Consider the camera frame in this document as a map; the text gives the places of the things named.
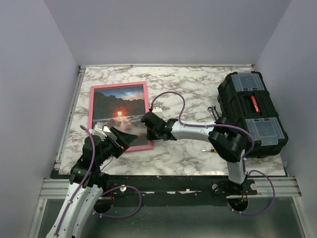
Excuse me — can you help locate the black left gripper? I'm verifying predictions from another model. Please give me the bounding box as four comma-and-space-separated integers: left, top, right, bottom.
96, 126, 137, 165

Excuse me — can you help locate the pink picture frame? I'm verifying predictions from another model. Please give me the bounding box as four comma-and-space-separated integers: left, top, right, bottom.
88, 81, 154, 152

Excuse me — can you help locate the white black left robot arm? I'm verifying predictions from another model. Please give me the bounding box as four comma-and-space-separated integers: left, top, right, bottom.
46, 126, 138, 238

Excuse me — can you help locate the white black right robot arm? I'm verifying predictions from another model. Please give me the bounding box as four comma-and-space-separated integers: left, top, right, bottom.
141, 112, 254, 194

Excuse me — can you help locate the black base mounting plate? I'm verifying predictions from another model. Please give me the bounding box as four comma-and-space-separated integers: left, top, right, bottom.
97, 175, 257, 207

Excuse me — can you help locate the silver ratchet wrench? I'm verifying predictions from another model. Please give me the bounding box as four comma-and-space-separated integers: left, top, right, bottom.
207, 105, 220, 121

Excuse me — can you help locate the black plastic toolbox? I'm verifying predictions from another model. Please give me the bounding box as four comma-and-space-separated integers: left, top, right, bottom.
217, 71, 288, 158

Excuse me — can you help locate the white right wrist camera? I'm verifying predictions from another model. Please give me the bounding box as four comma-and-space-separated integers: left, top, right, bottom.
152, 107, 163, 118

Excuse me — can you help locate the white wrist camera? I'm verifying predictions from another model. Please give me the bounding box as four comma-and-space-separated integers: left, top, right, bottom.
152, 107, 163, 118
92, 122, 111, 140

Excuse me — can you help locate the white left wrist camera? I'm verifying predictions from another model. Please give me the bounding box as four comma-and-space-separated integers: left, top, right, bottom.
92, 122, 111, 140

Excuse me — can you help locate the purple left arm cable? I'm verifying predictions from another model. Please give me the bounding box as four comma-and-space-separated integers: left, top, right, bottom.
53, 124, 143, 236

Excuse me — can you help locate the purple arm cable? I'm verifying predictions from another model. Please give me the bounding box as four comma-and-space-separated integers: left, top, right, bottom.
149, 91, 276, 216
53, 124, 143, 236

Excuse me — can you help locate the yellow handled screwdriver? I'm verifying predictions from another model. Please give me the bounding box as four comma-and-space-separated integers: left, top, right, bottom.
202, 149, 217, 153

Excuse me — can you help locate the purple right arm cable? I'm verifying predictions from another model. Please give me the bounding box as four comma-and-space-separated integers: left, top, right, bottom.
149, 91, 276, 216

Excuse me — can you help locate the aluminium extrusion rail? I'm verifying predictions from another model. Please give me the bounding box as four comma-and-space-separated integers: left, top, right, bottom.
39, 177, 302, 199

